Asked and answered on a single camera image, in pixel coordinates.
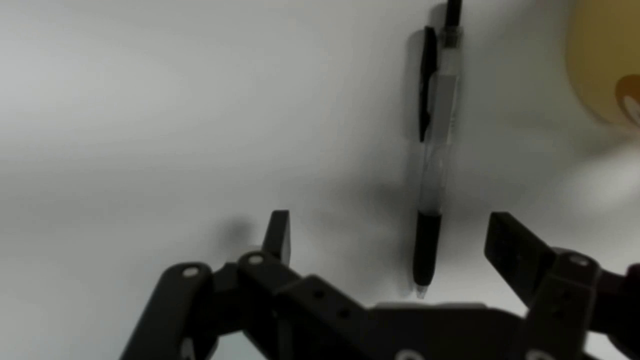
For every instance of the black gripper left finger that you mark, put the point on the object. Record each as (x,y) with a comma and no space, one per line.
(277,240)

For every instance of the black clear ballpoint pen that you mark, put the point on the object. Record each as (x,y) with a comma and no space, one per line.
(437,120)

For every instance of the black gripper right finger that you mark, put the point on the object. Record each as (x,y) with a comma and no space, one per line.
(516,254)

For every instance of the yellow ceramic mug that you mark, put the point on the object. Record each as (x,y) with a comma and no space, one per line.
(603,58)

